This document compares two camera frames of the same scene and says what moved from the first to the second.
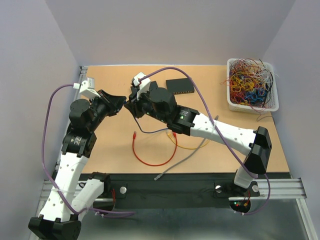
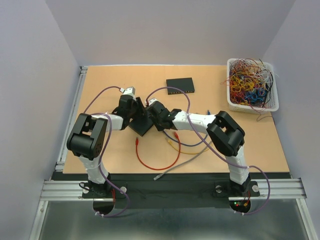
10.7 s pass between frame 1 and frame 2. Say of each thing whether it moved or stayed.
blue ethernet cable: moved
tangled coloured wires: stayed
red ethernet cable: moved
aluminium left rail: stayed
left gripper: moved
